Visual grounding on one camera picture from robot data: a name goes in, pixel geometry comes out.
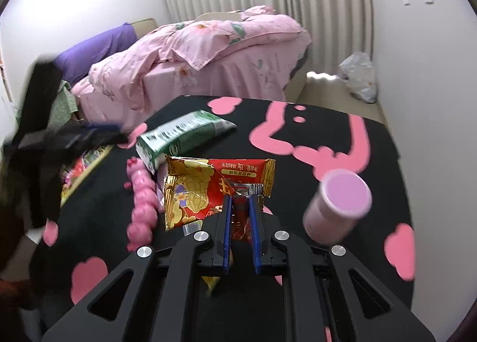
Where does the person's left forearm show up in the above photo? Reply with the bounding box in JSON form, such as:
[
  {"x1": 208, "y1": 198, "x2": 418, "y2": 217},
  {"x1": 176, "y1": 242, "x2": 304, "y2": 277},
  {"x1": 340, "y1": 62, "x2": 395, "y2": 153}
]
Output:
[{"x1": 0, "y1": 230, "x2": 47, "y2": 331}]

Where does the black pink printed tablecloth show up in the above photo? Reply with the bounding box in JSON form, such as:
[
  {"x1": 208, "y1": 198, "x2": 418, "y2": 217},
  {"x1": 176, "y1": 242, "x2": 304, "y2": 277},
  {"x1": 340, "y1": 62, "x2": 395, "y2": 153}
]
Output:
[{"x1": 30, "y1": 95, "x2": 416, "y2": 342}]

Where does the colourful candy packet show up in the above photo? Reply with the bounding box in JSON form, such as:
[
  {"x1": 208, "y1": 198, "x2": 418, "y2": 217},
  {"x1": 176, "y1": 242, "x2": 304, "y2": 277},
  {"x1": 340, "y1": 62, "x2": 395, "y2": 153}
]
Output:
[{"x1": 60, "y1": 144, "x2": 112, "y2": 205}]

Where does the green white carton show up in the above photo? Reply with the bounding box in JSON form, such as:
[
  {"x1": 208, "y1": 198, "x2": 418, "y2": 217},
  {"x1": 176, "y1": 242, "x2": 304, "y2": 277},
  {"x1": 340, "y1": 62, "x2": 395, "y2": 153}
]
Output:
[{"x1": 135, "y1": 110, "x2": 238, "y2": 175}]

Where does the red gold snack packet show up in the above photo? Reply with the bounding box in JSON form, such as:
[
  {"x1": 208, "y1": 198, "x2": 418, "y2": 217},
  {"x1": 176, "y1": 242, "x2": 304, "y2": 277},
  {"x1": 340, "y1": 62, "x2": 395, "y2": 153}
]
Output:
[{"x1": 164, "y1": 155, "x2": 276, "y2": 296}]

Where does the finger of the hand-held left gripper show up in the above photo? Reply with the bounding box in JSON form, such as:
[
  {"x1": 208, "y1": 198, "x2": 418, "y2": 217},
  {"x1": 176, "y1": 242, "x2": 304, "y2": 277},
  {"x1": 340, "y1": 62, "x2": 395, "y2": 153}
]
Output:
[
  {"x1": 72, "y1": 122, "x2": 123, "y2": 134},
  {"x1": 67, "y1": 130, "x2": 129, "y2": 149}
]

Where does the green striped cloth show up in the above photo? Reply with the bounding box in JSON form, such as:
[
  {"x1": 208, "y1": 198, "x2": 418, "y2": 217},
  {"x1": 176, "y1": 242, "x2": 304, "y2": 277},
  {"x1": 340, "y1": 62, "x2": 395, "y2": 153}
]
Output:
[{"x1": 47, "y1": 81, "x2": 80, "y2": 128}]

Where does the beige bed frame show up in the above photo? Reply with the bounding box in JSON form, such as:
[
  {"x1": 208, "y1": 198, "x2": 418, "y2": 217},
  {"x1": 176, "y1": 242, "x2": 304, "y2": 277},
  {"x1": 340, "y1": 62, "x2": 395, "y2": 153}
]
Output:
[{"x1": 285, "y1": 44, "x2": 311, "y2": 102}]

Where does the grey plastic bag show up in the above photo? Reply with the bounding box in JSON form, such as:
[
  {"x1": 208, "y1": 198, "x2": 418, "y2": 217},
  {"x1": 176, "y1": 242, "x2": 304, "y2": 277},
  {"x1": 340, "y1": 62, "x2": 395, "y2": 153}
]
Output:
[{"x1": 338, "y1": 52, "x2": 378, "y2": 104}]

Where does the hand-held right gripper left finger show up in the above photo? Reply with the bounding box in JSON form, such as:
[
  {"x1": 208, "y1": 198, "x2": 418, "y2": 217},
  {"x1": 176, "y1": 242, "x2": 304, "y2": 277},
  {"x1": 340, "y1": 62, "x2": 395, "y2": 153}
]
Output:
[{"x1": 41, "y1": 195, "x2": 235, "y2": 342}]

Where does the bed with pink blanket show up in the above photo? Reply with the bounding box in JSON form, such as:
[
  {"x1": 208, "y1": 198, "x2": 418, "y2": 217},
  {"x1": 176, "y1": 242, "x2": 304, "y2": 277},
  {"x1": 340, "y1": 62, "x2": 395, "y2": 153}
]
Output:
[{"x1": 71, "y1": 5, "x2": 312, "y2": 131}]

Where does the purple pillow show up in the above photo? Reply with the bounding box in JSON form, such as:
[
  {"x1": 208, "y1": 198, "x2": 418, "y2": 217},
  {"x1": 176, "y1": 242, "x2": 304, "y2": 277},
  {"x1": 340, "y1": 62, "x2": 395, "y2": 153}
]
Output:
[{"x1": 52, "y1": 23, "x2": 137, "y2": 84}]

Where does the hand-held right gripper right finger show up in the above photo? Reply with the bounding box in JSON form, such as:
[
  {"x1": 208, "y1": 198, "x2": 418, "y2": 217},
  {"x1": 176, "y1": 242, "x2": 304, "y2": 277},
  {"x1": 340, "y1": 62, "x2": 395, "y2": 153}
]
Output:
[{"x1": 248, "y1": 195, "x2": 436, "y2": 342}]

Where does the beige headboard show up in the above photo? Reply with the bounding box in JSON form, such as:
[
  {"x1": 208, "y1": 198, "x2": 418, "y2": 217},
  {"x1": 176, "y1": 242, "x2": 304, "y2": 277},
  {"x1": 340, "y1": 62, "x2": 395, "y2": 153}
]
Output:
[{"x1": 128, "y1": 17, "x2": 158, "y2": 37}]

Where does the pink bead toy string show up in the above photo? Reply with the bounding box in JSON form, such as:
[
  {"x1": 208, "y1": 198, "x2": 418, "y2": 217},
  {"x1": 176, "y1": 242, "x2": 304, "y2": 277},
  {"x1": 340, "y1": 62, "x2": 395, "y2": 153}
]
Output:
[{"x1": 126, "y1": 156, "x2": 159, "y2": 252}]

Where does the pink cup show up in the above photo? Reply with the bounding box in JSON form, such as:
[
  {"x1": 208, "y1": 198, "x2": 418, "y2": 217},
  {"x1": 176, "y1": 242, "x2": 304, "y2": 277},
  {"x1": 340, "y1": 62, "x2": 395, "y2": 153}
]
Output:
[{"x1": 303, "y1": 168, "x2": 372, "y2": 245}]

